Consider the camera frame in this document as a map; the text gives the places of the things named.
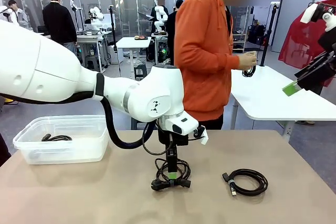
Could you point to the large white desk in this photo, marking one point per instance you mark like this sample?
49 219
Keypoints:
265 95

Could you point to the orange sleeved right forearm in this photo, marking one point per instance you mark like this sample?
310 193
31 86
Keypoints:
220 62

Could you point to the person in grey hoodie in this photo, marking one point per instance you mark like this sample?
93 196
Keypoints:
19 16

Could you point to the red cape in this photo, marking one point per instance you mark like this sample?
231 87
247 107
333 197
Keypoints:
294 48

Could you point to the man in black sweater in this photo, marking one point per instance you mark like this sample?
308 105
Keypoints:
59 22

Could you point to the small white table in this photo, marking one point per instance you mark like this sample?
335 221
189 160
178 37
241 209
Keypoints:
134 42

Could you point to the clear plastic storage bin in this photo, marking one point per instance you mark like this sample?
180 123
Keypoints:
86 145

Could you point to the dark grey step stool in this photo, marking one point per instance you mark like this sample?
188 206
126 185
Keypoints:
141 70
92 62

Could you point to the person in orange hoodie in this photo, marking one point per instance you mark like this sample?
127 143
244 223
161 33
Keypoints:
202 64

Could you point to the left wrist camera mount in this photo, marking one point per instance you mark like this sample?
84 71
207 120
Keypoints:
204 138

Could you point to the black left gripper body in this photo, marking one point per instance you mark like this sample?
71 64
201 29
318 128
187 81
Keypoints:
173 140

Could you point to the person in dark clothes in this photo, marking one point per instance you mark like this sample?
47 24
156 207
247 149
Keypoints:
170 32

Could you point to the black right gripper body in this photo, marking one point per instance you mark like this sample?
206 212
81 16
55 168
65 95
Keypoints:
320 72

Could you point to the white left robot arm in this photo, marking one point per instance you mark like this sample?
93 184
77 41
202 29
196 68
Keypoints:
39 69

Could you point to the person's right hand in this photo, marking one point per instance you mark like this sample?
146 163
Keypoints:
248 61

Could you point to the white shoe rack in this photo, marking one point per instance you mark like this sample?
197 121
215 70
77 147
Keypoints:
239 43

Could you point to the black tripod stand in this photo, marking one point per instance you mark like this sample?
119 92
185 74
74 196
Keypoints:
268 30

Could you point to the dark pedestal edge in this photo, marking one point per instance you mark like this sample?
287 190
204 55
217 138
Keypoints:
4 150

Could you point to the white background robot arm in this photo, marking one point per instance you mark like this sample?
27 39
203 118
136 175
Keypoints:
8 14
96 15
160 16

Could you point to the black equipment bag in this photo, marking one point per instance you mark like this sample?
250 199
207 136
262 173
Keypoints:
256 35

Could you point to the cluttered grey workbench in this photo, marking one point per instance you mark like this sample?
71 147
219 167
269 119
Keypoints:
89 37

